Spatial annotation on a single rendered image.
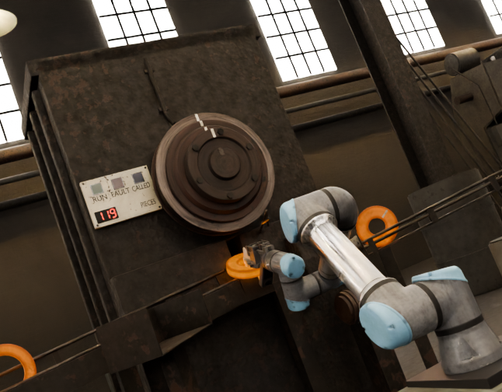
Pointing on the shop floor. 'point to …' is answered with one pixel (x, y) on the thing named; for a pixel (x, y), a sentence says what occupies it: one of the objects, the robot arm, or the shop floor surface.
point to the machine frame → (71, 223)
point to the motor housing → (384, 372)
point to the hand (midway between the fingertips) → (246, 258)
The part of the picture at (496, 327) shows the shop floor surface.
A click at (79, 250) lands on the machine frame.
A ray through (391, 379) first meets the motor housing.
